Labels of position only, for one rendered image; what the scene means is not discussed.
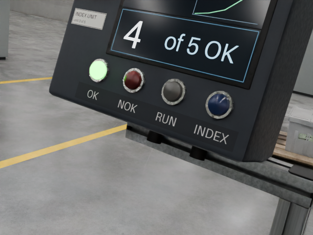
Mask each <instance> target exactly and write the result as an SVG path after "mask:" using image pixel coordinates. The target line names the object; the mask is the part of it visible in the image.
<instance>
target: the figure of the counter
mask: <svg viewBox="0 0 313 235"><path fill-rule="evenodd" d="M158 17H159V14H158V13H153V12H146V11H141V10H135V9H129V8H123V7H122V10H121V13H120V17H119V20H118V24H117V27H116V31H115V34H114V38H113V41H112V44H111V48H110V51H111V52H115V53H119V54H123V55H128V56H132V57H136V58H140V59H144V60H146V57H147V54H148V51H149V48H150V44H151V40H152V37H153V34H154V31H155V27H156V24H157V20H158Z"/></svg>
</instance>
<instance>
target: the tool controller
mask: <svg viewBox="0 0 313 235"><path fill-rule="evenodd" d="M122 7H123V8H129V9H135V10H141V11H146V12H153V13H158V14H159V17H158V20H157V23H156V27H155V31H154V34H153V37H152V40H151V44H150V48H149V51H148V54H147V57H146V60H144V59H140V58H136V57H132V56H128V55H123V54H119V53H115V52H111V51H110V48H111V44H112V41H113V38H114V34H115V31H116V27H117V24H118V20H119V17H120V13H121V10H122ZM312 30H313V0H74V2H73V6H72V9H71V13H70V16H69V20H68V24H67V27H66V31H65V34H64V37H63V41H62V44H61V49H60V52H59V55H58V59H57V62H56V66H55V69H54V73H53V77H52V80H51V84H50V87H49V93H50V94H52V95H53V96H56V97H59V98H62V99H64V100H67V101H70V102H73V103H75V104H78V105H81V106H84V107H86V108H89V109H92V110H95V111H97V112H100V113H103V114H106V115H109V116H111V117H114V118H117V119H119V120H122V121H125V122H128V123H131V124H134V125H136V126H139V127H142V128H144V129H147V130H149V133H148V137H147V141H150V142H152V143H156V144H161V142H162V138H163V135H164V136H167V137H169V138H172V139H175V140H178V141H181V142H183V143H186V144H189V145H192V148H191V152H190V155H189V156H190V157H192V158H195V159H198V160H202V161H204V160H205V157H206V154H207V151H208V152H211V153H214V154H216V155H219V156H222V157H225V158H227V159H231V160H233V161H236V162H262V161H264V160H267V159H268V158H270V157H272V154H273V151H274V148H275V145H276V142H277V139H278V136H279V132H280V129H281V126H282V124H283V120H284V117H285V114H286V111H287V107H288V105H289V102H290V99H291V95H292V92H293V89H294V86H295V83H296V80H297V77H298V74H299V70H300V67H301V64H302V61H303V58H304V55H305V52H306V48H307V45H308V42H309V39H310V36H311V33H312ZM96 59H104V60H105V61H107V63H108V65H109V74H108V76H107V78H106V79H105V80H104V81H103V82H100V83H97V82H95V81H93V80H92V79H91V78H90V76H89V68H90V65H91V64H92V62H93V61H94V60H96ZM133 68H137V69H140V70H142V71H143V73H144V74H145V85H144V87H143V88H142V89H141V90H140V91H139V92H138V93H130V92H128V91H127V90H126V89H125V88H124V85H123V78H124V75H125V73H126V72H127V71H128V70H130V69H133ZM170 79H179V80H181V81H183V82H184V84H185V86H186V89H187V93H186V97H185V99H184V100H183V101H182V102H181V103H180V104H178V105H169V104H167V103H166V102H165V101H164V100H163V98H162V88H163V85H164V84H165V83H166V82H167V81H168V80H170ZM215 91H225V92H227V93H229V94H230V95H231V97H232V98H233V101H234V107H233V111H232V113H231V114H230V115H229V116H228V117H227V118H225V119H219V120H218V119H214V118H212V117H211V116H210V115H209V114H208V113H207V111H206V107H205V104H206V100H207V98H208V97H209V95H210V94H211V93H213V92H215Z"/></svg>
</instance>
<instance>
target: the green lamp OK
mask: <svg viewBox="0 0 313 235"><path fill-rule="evenodd" d="M108 74H109V65H108V63H107V61H105V60H104V59H96V60H94V61H93V62H92V64H91V65H90V68H89V76H90V78H91V79H92V80H93V81H95V82H97V83H100V82H103V81H104V80H105V79H106V78H107V76H108Z"/></svg>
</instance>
